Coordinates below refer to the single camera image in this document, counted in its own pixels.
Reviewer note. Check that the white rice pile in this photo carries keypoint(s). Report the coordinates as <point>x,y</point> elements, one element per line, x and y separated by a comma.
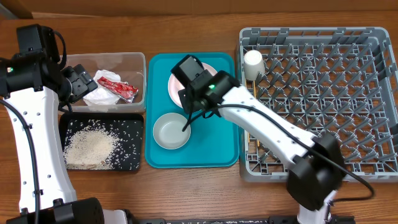
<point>90,147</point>

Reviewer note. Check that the pink plate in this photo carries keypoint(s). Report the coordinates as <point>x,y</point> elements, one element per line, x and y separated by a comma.
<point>174,86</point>

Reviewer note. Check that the white cup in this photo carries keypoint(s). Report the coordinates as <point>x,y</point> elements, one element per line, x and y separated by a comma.
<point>253,64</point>

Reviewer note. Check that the grey dishwasher rack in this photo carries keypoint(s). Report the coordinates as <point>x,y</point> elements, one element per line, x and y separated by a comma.
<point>337,80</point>

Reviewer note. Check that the white tissue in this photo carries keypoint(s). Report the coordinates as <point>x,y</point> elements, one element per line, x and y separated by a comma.
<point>102,96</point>

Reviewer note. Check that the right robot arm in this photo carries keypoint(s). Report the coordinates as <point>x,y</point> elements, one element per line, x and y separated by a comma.
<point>313,163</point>

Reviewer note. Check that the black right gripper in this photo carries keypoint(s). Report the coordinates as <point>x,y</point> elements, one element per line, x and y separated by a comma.
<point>186,108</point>

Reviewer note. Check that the clear plastic waste bin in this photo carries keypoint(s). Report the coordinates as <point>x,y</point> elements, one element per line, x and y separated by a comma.
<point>130,66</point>

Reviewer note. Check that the grey bowl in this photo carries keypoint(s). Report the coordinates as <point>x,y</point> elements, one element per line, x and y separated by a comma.
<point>167,131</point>

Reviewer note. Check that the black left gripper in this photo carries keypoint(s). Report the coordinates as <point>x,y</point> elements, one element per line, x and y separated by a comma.
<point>83,82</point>

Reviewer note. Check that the red snack wrapper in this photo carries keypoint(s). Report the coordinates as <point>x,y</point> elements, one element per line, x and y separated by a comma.
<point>123,90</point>

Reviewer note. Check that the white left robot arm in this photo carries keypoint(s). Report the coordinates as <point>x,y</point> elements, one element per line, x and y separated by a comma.
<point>33,87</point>

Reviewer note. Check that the black mounting rail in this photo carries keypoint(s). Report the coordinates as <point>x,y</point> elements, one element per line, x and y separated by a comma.
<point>268,220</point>

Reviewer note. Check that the teal serving tray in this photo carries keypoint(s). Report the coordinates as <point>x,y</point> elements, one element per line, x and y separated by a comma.
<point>214,142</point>

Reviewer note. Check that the black plastic tray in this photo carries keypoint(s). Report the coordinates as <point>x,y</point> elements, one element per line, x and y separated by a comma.
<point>133,124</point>

